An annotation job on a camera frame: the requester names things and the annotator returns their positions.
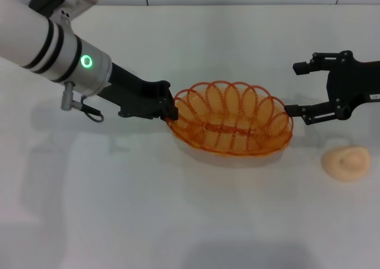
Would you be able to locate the beige steamed bun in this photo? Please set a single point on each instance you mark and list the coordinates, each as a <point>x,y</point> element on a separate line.
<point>345,162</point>

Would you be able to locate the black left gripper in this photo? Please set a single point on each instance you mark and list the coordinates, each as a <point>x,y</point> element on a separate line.
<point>130,94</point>

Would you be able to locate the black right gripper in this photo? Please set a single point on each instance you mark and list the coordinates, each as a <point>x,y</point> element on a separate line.
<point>356,82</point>

